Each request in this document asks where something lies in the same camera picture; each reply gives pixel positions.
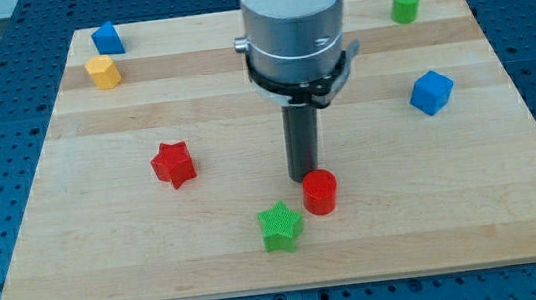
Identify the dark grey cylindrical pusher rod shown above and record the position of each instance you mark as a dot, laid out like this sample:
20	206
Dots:
300	130

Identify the black clamp ring mount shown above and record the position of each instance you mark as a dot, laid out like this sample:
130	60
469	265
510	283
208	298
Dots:
317	93

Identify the red cylinder block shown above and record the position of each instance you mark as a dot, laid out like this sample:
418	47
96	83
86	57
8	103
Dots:
319	192

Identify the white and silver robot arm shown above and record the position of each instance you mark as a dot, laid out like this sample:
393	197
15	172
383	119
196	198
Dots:
295	57

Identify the wooden board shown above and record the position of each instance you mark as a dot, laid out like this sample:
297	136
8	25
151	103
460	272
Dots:
417	194

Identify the green star block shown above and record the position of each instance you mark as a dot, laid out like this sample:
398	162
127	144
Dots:
280	227

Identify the blue cube block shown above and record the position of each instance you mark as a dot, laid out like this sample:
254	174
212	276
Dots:
431	92

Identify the green cylinder block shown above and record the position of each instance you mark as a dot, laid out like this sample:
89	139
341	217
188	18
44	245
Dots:
404	11

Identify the red star block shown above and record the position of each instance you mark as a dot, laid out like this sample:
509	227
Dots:
174	164

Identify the yellow hexagon block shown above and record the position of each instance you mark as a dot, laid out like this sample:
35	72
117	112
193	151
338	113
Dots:
104	72

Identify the blue triangular prism block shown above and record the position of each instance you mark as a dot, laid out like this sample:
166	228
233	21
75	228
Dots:
107	40

